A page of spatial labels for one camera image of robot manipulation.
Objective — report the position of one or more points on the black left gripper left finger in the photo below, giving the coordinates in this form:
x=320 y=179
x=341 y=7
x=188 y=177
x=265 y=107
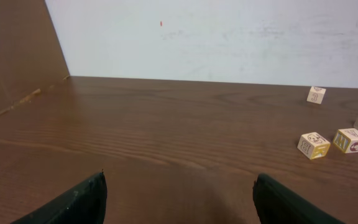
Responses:
x=83 y=203

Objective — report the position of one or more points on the wooden block number 3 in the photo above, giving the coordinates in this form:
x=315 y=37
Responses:
x=316 y=95

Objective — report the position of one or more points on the wooden block letter B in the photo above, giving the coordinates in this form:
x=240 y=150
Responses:
x=313 y=145

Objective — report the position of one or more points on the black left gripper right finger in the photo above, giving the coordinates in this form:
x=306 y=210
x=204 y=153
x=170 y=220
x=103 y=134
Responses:
x=276 y=203

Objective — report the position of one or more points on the wooden block letter W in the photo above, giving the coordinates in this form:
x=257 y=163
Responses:
x=346 y=140

